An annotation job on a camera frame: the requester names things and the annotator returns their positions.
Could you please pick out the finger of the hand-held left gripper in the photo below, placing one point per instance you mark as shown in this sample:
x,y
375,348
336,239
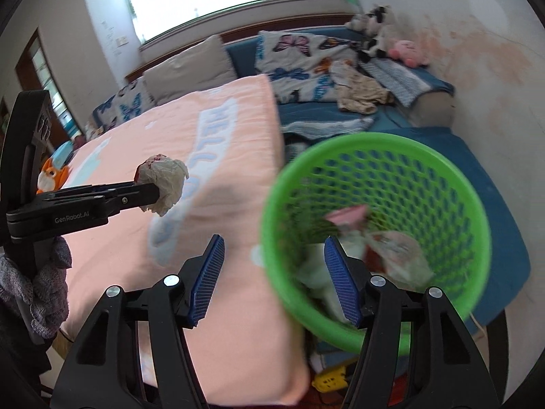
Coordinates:
x,y
127,196

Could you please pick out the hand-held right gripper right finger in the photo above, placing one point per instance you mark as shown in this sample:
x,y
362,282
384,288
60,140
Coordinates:
x,y
340,281

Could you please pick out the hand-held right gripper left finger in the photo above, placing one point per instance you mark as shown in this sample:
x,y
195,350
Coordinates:
x,y
208,281

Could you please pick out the white paper cup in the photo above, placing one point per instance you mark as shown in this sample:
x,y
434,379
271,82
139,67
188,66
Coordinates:
x,y
315,272

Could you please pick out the red and white paper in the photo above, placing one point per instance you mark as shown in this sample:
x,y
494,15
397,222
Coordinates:
x,y
170,179

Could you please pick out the clear plastic wrapper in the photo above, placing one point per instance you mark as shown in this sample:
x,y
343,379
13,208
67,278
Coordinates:
x,y
396,247

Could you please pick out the pink snack wrapper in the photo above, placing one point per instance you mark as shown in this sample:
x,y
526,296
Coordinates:
x,y
349,215

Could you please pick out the green plastic basket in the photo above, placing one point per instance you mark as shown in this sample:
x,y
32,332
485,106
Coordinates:
x,y
272,221

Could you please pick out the person's left hand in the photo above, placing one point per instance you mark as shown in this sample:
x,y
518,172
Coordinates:
x,y
47,298

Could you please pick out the orange plush toy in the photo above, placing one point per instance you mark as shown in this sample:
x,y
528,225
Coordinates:
x,y
51,177

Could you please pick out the teal box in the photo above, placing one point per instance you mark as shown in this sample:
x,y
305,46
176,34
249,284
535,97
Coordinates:
x,y
64,153

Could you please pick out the wooden door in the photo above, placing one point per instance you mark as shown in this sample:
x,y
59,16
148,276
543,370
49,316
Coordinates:
x,y
38,81

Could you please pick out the small butterfly print pillow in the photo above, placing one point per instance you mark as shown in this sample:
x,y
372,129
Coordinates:
x,y
127,102

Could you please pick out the yellow plastic toy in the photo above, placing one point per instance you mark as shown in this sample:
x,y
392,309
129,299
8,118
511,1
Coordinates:
x,y
332,379

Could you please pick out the peach printed blanket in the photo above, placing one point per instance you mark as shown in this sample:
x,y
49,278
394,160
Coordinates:
x,y
238,136

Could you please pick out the beige pillow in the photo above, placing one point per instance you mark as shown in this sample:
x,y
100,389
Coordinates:
x,y
191,68

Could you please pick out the blue bed sheet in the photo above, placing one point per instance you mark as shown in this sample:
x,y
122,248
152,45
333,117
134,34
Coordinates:
x,y
489,170

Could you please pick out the beige patterned clothes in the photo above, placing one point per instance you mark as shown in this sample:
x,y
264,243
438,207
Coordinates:
x,y
357,89

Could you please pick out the large butterfly print pillow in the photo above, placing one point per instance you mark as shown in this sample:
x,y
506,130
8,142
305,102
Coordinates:
x,y
298,64

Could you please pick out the pink plush toy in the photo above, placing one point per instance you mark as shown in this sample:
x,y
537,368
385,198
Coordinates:
x,y
406,51

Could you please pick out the black and white cow plush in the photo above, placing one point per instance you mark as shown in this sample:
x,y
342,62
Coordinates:
x,y
379,30

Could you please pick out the grey plush toy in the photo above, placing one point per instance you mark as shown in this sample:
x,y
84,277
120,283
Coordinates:
x,y
355,21

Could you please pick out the white wall switch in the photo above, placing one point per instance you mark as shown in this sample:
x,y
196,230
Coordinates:
x,y
121,42

